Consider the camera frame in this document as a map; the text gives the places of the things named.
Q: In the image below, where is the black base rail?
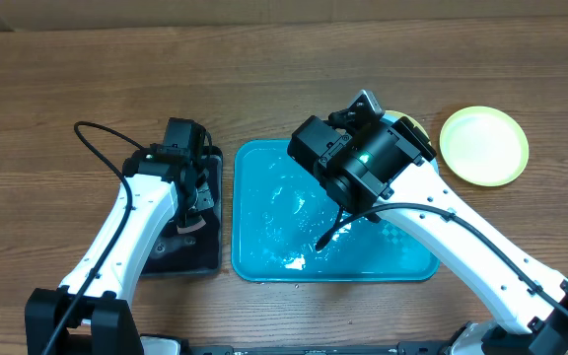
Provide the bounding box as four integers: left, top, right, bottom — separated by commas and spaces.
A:
140, 334, 462, 355

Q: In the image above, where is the black water tray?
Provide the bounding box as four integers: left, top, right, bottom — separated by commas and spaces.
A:
142, 146, 223, 277

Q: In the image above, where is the teal plastic tray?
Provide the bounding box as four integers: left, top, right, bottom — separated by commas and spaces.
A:
231, 140, 440, 282

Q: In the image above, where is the pink sponge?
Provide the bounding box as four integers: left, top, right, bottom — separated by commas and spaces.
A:
177, 218, 206, 235

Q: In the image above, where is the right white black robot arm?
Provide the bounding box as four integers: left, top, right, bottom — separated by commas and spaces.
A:
314, 109, 568, 354

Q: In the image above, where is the yellow plate with blue stain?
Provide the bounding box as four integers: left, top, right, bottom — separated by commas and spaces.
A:
439, 106, 530, 187

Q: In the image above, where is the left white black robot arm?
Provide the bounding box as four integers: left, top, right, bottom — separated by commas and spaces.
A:
25, 146, 223, 355

